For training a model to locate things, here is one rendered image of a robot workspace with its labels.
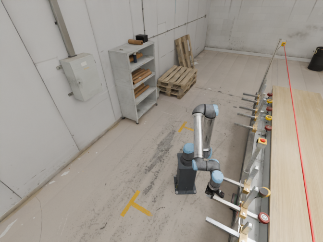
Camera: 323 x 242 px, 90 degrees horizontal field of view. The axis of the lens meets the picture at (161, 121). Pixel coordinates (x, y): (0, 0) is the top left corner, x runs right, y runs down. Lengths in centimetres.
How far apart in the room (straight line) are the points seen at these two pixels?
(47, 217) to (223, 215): 237
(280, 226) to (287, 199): 28
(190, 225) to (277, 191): 115
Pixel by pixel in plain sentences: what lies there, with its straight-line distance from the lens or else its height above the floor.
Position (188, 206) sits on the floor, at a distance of 257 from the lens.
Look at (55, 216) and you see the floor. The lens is 292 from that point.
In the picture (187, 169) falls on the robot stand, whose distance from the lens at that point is 215.
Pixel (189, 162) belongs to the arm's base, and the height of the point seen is 66.
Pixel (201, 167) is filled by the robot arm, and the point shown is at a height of 117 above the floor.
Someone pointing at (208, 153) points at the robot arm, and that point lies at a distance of 204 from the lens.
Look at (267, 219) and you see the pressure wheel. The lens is 174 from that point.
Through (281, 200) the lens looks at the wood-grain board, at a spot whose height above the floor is 90.
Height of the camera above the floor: 235
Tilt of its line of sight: 39 degrees down
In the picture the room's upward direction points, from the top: 2 degrees counter-clockwise
